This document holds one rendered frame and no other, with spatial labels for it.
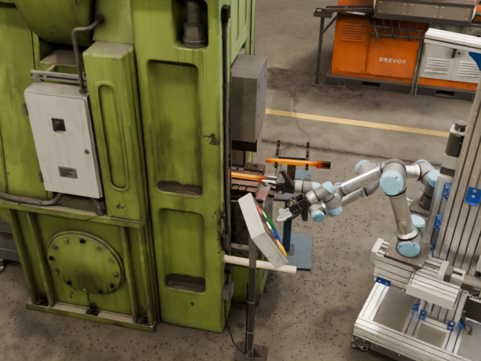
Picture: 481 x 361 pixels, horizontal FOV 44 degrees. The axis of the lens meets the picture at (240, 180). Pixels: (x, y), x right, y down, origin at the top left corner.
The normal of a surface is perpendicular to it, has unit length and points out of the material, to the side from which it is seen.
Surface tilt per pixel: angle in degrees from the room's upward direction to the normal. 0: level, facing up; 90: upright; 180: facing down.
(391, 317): 0
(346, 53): 90
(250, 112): 90
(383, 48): 90
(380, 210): 0
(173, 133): 89
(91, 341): 0
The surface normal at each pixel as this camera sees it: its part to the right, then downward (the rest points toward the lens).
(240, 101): -0.22, 0.56
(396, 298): 0.00, -0.82
